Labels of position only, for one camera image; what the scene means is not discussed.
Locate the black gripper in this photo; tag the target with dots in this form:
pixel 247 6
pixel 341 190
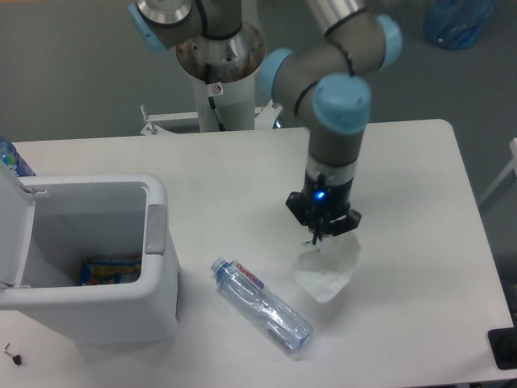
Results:
pixel 332 202

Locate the white wrapper bag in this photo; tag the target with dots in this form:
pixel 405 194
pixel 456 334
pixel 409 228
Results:
pixel 324 269

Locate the clear plastic water bottle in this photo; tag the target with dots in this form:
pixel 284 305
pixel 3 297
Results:
pixel 262 307

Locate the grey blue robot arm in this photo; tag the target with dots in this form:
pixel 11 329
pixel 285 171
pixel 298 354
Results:
pixel 324 89

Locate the white plastic trash can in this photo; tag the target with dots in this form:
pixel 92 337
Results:
pixel 90 256

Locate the white base strut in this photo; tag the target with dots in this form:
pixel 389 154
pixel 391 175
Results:
pixel 266 117

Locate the black device at edge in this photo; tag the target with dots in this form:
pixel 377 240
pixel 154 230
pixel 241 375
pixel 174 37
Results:
pixel 503 346

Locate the blue plastic bag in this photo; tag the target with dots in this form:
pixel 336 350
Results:
pixel 457 25

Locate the blue yellow snack packet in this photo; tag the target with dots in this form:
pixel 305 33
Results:
pixel 109 270

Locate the blue labelled bottle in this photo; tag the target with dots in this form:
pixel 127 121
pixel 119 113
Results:
pixel 14 161

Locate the small hex key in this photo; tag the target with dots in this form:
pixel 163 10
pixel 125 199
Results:
pixel 5 350

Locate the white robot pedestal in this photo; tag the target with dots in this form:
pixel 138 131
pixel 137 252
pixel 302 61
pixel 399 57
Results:
pixel 223 74

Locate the white levelling foot bracket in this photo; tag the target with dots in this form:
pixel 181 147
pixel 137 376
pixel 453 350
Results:
pixel 150 127

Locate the white frame at right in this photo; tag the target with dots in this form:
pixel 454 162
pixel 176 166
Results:
pixel 501 183

